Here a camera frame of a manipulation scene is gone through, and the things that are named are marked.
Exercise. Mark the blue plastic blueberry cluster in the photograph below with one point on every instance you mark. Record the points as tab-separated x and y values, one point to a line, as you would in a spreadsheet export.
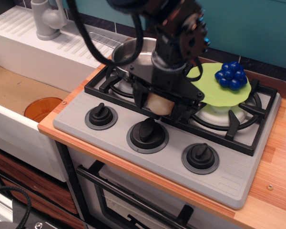
232	76

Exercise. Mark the black middle stove knob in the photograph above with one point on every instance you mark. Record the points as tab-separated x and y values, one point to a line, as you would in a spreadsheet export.
147	137

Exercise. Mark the white toy sink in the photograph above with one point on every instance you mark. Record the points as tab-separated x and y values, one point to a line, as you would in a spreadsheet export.
31	69

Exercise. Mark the wood grain drawer unit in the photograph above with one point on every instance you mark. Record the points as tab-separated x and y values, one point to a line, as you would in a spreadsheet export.
49	196

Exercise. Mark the toy oven door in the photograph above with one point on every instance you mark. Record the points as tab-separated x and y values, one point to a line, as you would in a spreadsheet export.
121	215

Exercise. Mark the beige toy potato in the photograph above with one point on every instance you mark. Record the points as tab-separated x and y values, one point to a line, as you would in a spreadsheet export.
159	105

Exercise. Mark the grey toy faucet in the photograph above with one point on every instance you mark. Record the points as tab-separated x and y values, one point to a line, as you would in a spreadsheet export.
48	21

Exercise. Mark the orange plastic cup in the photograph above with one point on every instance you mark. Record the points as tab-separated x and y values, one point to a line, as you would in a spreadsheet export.
40	108

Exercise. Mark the black right stove knob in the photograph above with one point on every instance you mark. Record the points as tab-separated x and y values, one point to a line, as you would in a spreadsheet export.
200	159

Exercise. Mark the black burner grate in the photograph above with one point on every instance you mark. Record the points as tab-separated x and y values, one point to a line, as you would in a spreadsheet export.
237	127

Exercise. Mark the black stove knob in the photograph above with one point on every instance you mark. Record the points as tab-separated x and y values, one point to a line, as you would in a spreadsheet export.
147	137
200	159
101	117

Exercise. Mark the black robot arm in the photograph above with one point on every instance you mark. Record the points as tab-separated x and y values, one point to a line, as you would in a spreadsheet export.
181	39

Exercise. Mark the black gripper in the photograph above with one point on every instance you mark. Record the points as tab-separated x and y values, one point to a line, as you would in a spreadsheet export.
174	85

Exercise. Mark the grey toy stove top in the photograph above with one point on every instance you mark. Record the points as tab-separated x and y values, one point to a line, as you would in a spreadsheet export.
229	184

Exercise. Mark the black oven door handle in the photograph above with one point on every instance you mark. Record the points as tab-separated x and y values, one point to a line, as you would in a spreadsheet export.
91	174

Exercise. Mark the lime green plate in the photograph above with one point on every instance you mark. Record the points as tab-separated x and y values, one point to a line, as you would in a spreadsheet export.
216	95

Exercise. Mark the stainless steel pot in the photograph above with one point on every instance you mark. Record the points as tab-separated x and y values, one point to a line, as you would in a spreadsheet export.
131	55

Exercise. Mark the black left stove knob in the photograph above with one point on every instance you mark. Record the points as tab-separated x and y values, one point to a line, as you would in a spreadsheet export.
101	117

